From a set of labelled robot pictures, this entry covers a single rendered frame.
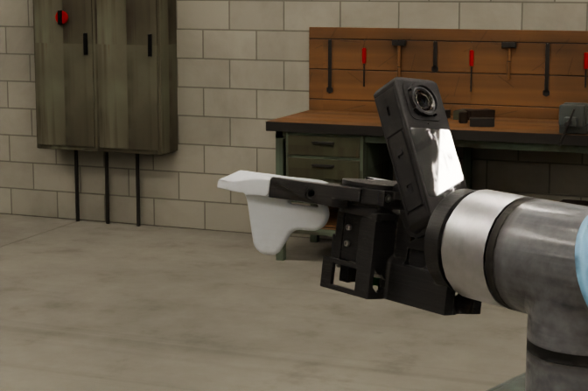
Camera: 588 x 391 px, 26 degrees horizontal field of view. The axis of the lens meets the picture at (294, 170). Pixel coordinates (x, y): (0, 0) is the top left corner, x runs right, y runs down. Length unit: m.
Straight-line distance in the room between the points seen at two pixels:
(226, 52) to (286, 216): 7.82
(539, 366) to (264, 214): 0.25
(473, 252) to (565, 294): 0.08
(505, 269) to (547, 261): 0.03
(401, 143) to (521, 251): 0.14
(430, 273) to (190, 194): 8.14
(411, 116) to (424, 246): 0.10
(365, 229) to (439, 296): 0.07
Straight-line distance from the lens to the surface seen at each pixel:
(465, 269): 0.84
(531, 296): 0.80
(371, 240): 0.90
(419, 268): 0.89
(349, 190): 0.90
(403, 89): 0.91
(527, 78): 8.07
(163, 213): 9.11
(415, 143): 0.89
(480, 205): 0.84
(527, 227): 0.81
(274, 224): 0.94
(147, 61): 8.73
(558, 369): 0.80
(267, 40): 8.63
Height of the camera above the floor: 1.74
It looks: 9 degrees down
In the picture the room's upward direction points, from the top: straight up
